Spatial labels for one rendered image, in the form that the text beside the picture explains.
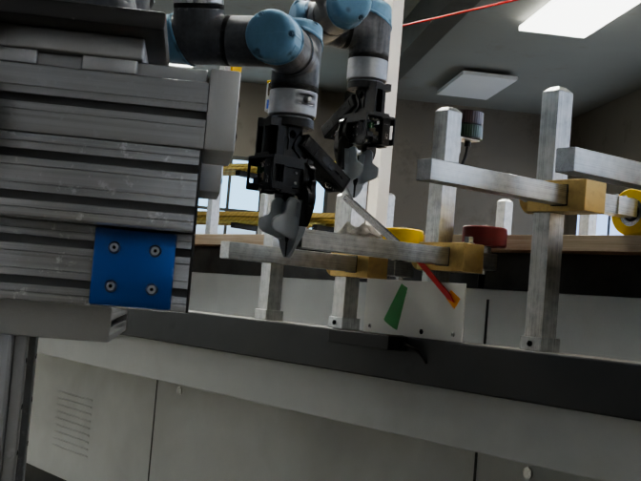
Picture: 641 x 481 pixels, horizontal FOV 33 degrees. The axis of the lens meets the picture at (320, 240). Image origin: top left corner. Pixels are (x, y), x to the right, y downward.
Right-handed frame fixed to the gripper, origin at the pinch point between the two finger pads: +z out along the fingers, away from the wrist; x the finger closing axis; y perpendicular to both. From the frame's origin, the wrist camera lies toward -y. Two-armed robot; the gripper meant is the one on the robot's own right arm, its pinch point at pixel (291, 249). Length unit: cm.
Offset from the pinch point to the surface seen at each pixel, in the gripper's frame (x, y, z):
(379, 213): -134, -131, -23
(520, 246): 2.6, -49.0, -5.3
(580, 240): 16, -49, -6
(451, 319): 3.4, -32.4, 8.7
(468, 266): 5.1, -33.9, -0.4
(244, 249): -23.5, -6.7, -0.3
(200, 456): -109, -55, 51
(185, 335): -82, -31, 18
